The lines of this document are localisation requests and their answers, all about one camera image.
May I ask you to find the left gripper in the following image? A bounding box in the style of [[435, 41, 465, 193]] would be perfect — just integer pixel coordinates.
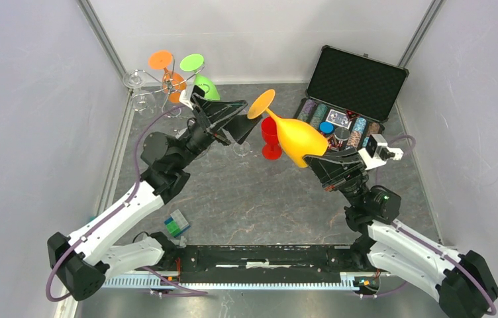
[[174, 93, 263, 170]]

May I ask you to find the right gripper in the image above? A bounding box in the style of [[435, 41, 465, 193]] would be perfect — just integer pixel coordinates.
[[302, 147, 369, 209]]

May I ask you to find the yellow plastic wine glass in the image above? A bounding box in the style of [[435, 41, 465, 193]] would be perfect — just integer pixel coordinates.
[[246, 89, 329, 168]]

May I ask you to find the red plastic wine glass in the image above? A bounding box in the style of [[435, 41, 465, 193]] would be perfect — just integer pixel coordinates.
[[261, 117, 282, 160]]

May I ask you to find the clear flute glass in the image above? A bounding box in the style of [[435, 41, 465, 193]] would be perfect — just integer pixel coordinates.
[[232, 140, 252, 157]]

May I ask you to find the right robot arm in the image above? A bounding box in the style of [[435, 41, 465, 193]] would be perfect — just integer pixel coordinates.
[[303, 146, 498, 317]]

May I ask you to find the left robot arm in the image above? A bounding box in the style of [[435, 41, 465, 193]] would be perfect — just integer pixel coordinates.
[[46, 93, 262, 302]]

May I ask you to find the orange plastic wine glass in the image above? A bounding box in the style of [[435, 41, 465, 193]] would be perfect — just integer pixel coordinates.
[[148, 50, 187, 104]]

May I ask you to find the green plastic wine glass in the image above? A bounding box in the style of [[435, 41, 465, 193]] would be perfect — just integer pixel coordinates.
[[179, 53, 221, 101]]

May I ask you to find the chrome wine glass rack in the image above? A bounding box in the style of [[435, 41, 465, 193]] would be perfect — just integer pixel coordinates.
[[122, 68, 200, 117]]

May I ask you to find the clear wine glass on rack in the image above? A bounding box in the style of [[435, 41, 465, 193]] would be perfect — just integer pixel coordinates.
[[122, 70, 156, 115]]

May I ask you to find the black poker chip case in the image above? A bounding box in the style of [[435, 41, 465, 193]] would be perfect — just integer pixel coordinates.
[[294, 45, 409, 151]]

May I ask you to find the coloured toy brick block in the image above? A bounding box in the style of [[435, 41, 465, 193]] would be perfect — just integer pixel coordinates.
[[164, 209, 191, 238]]

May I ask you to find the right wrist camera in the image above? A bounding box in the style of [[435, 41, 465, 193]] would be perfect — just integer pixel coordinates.
[[358, 134, 404, 171]]

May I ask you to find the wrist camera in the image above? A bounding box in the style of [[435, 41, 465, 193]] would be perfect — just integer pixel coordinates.
[[179, 85, 194, 110], [358, 134, 404, 171]]

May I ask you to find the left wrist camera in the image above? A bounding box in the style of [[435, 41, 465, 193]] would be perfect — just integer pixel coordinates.
[[179, 85, 194, 110]]

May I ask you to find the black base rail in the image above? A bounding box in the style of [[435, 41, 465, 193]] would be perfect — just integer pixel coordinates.
[[99, 244, 447, 293]]

